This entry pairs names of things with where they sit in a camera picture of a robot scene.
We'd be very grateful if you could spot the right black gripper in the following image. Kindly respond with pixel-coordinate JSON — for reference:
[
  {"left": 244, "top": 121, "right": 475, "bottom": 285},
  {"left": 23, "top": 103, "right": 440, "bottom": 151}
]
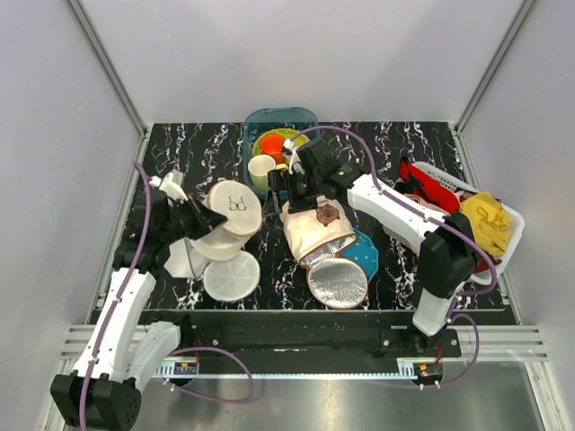
[{"left": 261, "top": 170, "right": 322, "bottom": 217}]

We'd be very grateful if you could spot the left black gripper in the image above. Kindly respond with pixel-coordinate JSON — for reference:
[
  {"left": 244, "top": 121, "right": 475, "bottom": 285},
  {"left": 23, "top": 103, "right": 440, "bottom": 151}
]
[{"left": 160, "top": 191, "right": 227, "bottom": 244}]

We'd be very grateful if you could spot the beige mesh bra laundry bag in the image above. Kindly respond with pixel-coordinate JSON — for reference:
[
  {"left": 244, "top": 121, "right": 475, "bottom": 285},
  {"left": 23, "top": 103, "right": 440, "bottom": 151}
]
[{"left": 191, "top": 180, "right": 262, "bottom": 261}]

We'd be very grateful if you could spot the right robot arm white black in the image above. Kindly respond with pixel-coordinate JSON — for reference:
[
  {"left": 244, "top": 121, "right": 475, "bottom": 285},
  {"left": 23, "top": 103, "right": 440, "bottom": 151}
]
[{"left": 266, "top": 138, "right": 488, "bottom": 356}]

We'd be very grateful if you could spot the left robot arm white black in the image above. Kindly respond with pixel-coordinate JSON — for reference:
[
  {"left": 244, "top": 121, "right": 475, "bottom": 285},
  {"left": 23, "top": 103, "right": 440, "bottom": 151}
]
[{"left": 50, "top": 189, "right": 227, "bottom": 430}]

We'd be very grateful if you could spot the cream capybara insulated lunch bag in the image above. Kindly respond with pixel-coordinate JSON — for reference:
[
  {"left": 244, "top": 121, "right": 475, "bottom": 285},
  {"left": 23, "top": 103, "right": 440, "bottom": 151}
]
[{"left": 279, "top": 198, "right": 368, "bottom": 310}]

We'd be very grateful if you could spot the white open mesh laundry bag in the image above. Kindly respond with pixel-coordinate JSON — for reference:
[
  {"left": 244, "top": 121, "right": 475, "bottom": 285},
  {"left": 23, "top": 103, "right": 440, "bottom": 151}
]
[{"left": 164, "top": 239, "right": 261, "bottom": 303}]

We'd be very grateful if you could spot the pink bra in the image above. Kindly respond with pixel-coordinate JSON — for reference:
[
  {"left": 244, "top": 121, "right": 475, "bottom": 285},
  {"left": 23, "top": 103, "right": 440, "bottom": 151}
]
[{"left": 404, "top": 193, "right": 430, "bottom": 207}]

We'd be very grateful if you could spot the white plastic laundry basket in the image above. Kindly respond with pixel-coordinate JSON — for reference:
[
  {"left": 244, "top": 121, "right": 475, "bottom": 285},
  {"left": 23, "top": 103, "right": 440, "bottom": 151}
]
[{"left": 388, "top": 162, "right": 525, "bottom": 286}]

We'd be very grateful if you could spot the orange cup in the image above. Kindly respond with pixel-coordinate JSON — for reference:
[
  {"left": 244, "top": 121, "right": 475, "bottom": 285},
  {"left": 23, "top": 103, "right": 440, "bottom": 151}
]
[{"left": 260, "top": 134, "right": 287, "bottom": 164}]

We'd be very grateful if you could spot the teal transparent plastic bin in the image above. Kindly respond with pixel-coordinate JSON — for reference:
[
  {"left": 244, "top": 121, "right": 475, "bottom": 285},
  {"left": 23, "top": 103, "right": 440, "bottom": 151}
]
[{"left": 242, "top": 107, "right": 319, "bottom": 200}]

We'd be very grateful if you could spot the blue dotted plate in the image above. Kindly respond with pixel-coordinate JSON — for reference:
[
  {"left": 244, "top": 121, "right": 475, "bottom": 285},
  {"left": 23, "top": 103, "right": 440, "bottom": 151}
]
[{"left": 340, "top": 228, "right": 379, "bottom": 281}]

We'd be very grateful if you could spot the red garment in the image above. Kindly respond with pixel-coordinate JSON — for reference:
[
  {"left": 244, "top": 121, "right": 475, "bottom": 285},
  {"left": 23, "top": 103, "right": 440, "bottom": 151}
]
[{"left": 397, "top": 156, "right": 491, "bottom": 275}]

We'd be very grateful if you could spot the yellow garment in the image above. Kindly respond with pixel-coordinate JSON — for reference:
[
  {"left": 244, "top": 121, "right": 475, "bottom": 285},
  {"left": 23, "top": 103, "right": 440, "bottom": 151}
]
[{"left": 462, "top": 191, "right": 512, "bottom": 257}]

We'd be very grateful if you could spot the cream yellow-handled mug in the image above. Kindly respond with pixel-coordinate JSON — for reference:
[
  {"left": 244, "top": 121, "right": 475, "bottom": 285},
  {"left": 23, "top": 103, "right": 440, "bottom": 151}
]
[{"left": 248, "top": 154, "right": 288, "bottom": 192}]

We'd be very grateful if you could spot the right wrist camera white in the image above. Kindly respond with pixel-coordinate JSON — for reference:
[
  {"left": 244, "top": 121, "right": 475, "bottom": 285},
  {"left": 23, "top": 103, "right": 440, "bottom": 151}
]
[{"left": 282, "top": 139, "right": 299, "bottom": 174}]

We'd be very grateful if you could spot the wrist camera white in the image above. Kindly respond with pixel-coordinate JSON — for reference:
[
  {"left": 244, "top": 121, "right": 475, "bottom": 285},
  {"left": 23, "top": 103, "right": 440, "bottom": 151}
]
[
  {"left": 282, "top": 139, "right": 299, "bottom": 174},
  {"left": 148, "top": 170, "right": 188, "bottom": 202}
]

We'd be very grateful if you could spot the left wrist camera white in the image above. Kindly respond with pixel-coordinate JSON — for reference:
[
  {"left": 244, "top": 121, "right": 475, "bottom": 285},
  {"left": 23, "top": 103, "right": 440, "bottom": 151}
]
[{"left": 148, "top": 170, "right": 188, "bottom": 202}]

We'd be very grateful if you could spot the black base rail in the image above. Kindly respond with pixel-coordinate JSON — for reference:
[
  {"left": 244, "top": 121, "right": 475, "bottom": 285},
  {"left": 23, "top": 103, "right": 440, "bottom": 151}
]
[{"left": 137, "top": 310, "right": 462, "bottom": 375}]

